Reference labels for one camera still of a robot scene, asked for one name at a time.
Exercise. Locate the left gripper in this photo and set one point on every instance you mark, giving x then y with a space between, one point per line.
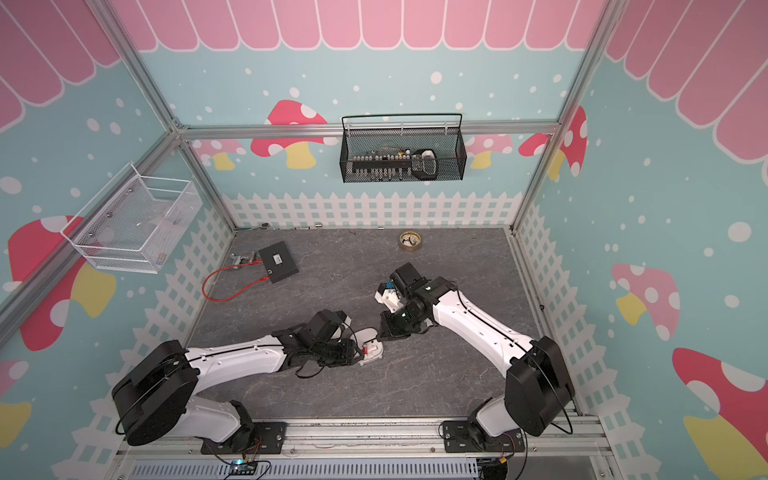
347 355

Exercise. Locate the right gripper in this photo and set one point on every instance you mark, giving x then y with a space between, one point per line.
390 332

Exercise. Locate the white alarm clock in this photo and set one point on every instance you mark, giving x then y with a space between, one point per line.
368 337

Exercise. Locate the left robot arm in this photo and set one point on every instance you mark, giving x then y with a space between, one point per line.
160 397

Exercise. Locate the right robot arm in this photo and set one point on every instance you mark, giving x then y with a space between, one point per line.
538 386

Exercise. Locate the tape roll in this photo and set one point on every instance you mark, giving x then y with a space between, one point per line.
410 241

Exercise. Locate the black box device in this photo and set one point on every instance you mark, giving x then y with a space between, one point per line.
278 262

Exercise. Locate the small circuit board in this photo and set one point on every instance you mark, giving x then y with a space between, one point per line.
243 468

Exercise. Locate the aluminium front rail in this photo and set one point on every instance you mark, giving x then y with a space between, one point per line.
381 448

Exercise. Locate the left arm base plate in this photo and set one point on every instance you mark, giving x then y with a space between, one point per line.
258 438

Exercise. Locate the metal clip bracket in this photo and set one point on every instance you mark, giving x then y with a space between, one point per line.
240 260

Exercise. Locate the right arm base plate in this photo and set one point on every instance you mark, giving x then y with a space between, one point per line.
462 436

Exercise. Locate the black wire mesh basket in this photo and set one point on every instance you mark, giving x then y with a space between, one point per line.
407 147

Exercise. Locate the white wire basket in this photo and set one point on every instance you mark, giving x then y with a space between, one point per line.
134 222

